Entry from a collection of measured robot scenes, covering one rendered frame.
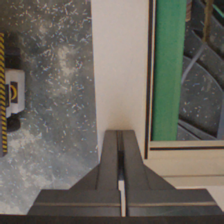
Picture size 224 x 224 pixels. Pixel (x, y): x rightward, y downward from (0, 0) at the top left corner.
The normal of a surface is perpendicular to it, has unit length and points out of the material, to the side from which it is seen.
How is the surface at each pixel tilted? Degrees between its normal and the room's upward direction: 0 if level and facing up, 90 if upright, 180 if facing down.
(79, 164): 0
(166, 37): 0
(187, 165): 90
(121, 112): 0
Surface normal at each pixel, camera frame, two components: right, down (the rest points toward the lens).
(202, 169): -0.02, -0.96
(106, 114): -0.03, 0.27
